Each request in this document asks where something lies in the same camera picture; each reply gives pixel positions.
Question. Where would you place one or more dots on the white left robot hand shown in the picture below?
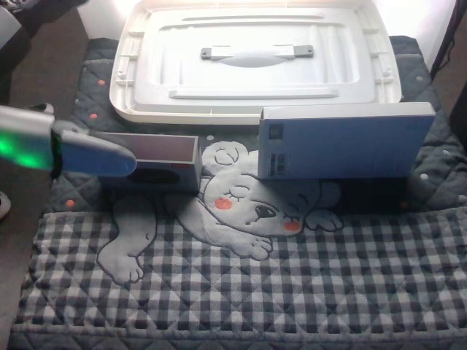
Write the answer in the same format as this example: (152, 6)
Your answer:
(98, 158)

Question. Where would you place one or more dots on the small grey box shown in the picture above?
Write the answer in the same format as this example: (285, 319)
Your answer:
(171, 175)

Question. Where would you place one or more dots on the light blue rectangular box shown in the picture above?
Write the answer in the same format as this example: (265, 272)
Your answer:
(346, 146)

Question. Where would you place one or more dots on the white plastic lid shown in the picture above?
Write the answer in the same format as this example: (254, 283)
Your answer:
(255, 40)

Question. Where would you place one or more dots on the white and black shoe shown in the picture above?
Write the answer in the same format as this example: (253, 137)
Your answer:
(3, 204)

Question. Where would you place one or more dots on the grey quilt with printed bear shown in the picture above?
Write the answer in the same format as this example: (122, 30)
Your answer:
(233, 291)

